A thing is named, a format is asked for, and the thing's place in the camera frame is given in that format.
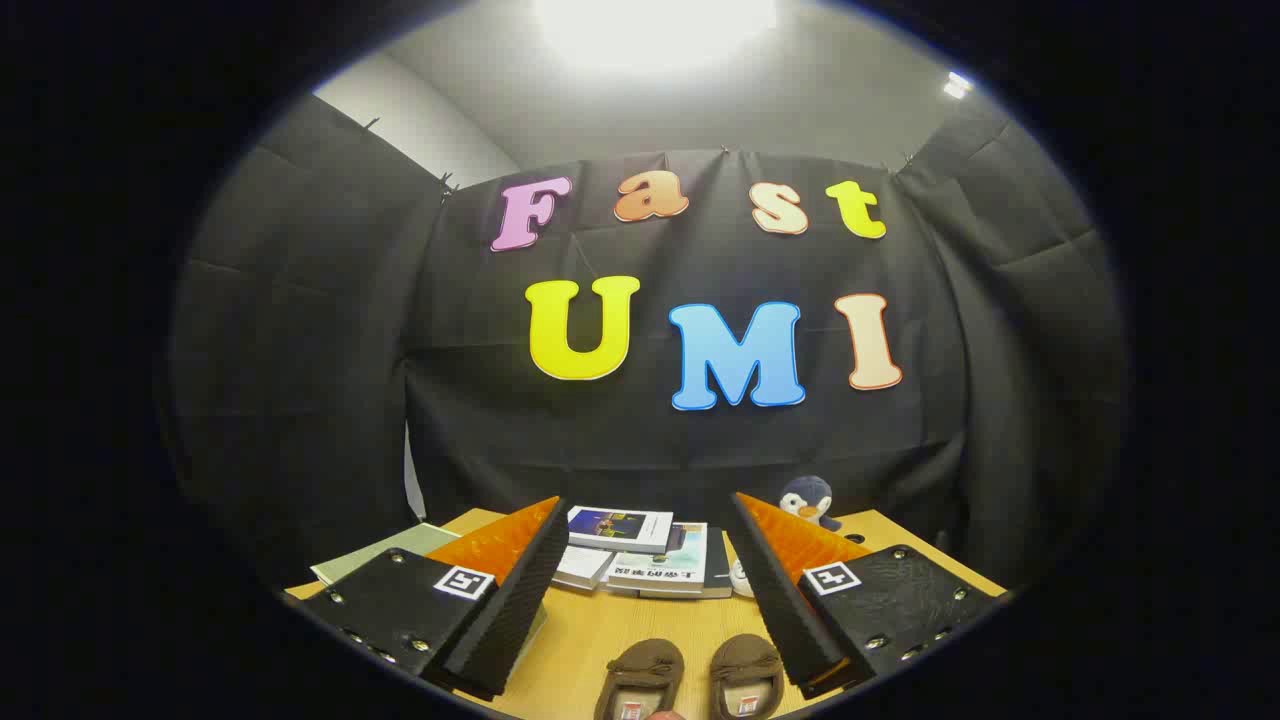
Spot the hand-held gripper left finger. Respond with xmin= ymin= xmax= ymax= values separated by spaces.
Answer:
xmin=298 ymin=496 xmax=571 ymax=701

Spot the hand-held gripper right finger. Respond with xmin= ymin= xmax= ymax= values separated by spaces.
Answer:
xmin=728 ymin=492 xmax=1003 ymax=701

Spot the brown fuzzy moccasin shoe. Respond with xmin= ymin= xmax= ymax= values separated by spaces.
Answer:
xmin=709 ymin=633 xmax=787 ymax=720
xmin=595 ymin=638 xmax=687 ymax=720

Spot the pale green fabric storage box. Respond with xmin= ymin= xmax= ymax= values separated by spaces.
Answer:
xmin=310 ymin=522 xmax=549 ymax=661

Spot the white text-covered book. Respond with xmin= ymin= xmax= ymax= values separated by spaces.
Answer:
xmin=552 ymin=545 xmax=614 ymax=592

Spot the black book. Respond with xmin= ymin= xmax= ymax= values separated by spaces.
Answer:
xmin=700 ymin=527 xmax=734 ymax=600

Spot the penguin plush toy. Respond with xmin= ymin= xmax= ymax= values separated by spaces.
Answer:
xmin=779 ymin=475 xmax=842 ymax=532

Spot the book with blue night cover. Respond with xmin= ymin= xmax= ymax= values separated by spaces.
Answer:
xmin=567 ymin=506 xmax=674 ymax=555

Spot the book with sky cover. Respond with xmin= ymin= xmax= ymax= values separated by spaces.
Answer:
xmin=605 ymin=522 xmax=709 ymax=600

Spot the large ceiling light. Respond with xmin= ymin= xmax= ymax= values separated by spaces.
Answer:
xmin=533 ymin=0 xmax=780 ymax=73

